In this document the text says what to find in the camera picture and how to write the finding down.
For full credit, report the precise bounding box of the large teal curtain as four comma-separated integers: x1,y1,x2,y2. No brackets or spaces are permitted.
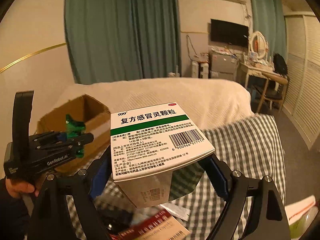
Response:
64,0,181,85

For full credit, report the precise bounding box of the white louvered wardrobe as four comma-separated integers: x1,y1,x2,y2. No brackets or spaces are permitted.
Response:
283,11,319,149

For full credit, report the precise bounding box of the round vanity mirror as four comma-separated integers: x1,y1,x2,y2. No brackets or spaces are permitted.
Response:
248,31,268,60

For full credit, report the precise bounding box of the white vanity desk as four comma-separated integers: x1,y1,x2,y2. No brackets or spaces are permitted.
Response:
236,62,286,89

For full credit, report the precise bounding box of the brown cardboard box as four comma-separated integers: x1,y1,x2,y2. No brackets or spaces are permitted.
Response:
37,94,111,174

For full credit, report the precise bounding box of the red beige medicine box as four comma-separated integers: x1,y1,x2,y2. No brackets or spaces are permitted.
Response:
111,209,190,240

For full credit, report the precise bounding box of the black backpack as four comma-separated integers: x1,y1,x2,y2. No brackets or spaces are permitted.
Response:
273,53,288,76

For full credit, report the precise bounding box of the person's left hand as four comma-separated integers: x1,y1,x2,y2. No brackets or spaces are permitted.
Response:
5,177,44,198

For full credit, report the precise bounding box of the cream quilted blanket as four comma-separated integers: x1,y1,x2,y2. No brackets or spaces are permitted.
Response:
54,77,254,129

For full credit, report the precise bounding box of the black wall television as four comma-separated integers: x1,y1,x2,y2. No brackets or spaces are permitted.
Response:
210,19,249,48

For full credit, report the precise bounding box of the grey mini fridge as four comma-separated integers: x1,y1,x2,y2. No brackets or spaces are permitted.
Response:
209,51,239,81

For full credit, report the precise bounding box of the small teal curtain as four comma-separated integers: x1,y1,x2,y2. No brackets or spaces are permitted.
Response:
251,0,287,57

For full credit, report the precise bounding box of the wooden chair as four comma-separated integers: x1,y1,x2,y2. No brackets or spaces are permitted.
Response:
252,73,289,113

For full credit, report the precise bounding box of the green white medicine box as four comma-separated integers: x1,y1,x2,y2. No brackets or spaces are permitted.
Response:
110,102,215,208

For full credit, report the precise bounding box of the checkered bed sheet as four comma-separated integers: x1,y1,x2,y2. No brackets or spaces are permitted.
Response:
101,109,290,239

